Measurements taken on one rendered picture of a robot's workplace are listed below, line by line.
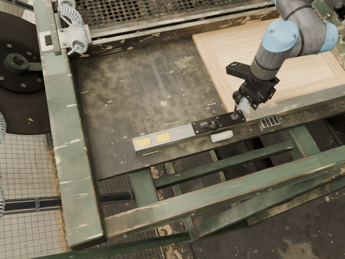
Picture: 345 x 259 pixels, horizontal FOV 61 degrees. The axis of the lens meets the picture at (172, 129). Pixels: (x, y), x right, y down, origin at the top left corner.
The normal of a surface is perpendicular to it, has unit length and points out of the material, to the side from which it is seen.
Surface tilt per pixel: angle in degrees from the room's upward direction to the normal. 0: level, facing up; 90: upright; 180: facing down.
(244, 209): 0
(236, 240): 0
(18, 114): 90
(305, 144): 52
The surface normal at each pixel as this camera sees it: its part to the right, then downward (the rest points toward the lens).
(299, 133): 0.05, -0.47
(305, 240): -0.72, -0.09
